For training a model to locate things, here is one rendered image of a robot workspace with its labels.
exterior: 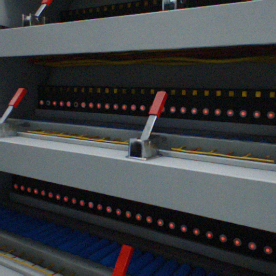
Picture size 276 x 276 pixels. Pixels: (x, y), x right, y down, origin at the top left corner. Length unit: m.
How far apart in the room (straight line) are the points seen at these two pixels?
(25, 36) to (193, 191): 0.39
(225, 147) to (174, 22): 0.16
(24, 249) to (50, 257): 0.05
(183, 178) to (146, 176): 0.04
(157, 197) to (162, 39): 0.19
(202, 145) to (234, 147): 0.04
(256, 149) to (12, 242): 0.39
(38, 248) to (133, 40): 0.33
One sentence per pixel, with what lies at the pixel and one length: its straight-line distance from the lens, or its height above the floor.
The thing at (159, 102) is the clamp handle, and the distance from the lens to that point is 0.38.
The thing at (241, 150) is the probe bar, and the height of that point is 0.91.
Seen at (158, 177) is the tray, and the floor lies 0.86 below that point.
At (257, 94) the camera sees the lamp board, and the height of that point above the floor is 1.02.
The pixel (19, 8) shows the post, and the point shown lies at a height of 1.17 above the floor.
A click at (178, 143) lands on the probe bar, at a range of 0.39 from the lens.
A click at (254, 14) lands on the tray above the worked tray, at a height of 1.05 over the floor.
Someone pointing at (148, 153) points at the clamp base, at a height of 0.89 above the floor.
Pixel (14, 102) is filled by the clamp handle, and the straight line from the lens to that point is 0.55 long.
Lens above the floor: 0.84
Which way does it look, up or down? 11 degrees up
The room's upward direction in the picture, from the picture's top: 12 degrees clockwise
